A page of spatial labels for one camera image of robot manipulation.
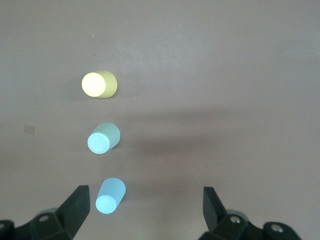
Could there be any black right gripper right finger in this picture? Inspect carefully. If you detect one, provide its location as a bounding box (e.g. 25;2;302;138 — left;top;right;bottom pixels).
199;186;301;240

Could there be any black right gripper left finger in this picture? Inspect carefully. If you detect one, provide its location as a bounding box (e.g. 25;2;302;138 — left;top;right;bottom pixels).
0;185;91;240

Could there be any pale green plastic cup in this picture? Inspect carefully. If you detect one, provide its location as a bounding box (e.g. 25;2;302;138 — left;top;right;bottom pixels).
86;122;122;155

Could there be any yellow plastic cup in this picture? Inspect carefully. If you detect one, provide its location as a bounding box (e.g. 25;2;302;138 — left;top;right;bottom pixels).
81;70;118;100

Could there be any light blue plastic cup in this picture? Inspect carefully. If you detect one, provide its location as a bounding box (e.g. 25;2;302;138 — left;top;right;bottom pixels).
95;177;127;215

